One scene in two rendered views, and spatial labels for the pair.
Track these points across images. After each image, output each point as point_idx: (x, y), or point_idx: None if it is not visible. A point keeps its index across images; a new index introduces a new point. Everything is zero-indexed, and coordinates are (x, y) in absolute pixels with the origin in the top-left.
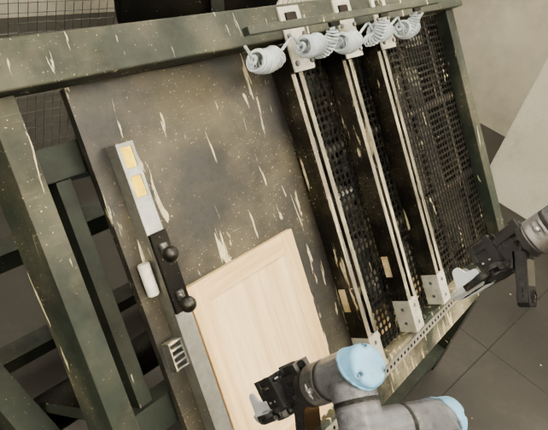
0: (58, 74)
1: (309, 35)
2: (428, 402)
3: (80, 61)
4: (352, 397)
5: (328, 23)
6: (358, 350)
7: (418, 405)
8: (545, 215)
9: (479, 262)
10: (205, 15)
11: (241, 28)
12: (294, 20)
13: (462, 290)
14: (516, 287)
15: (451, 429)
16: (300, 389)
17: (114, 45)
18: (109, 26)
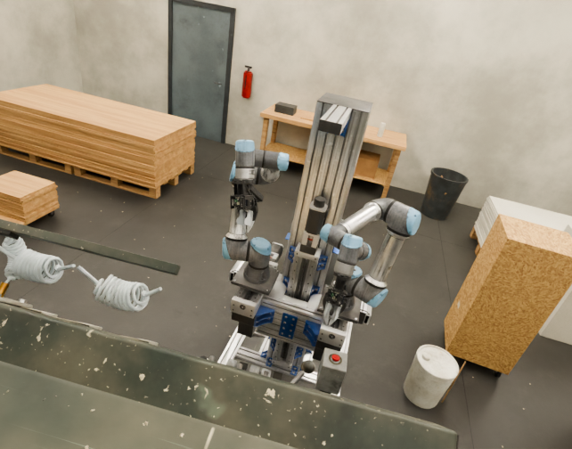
0: (362, 403)
1: (44, 257)
2: (334, 232)
3: (331, 395)
4: (362, 245)
5: (15, 237)
6: (355, 236)
7: (339, 233)
8: (249, 165)
9: (249, 207)
10: (111, 335)
11: (62, 320)
12: (95, 243)
13: (253, 222)
14: (258, 197)
15: (341, 225)
16: (350, 276)
17: (279, 380)
18: (275, 381)
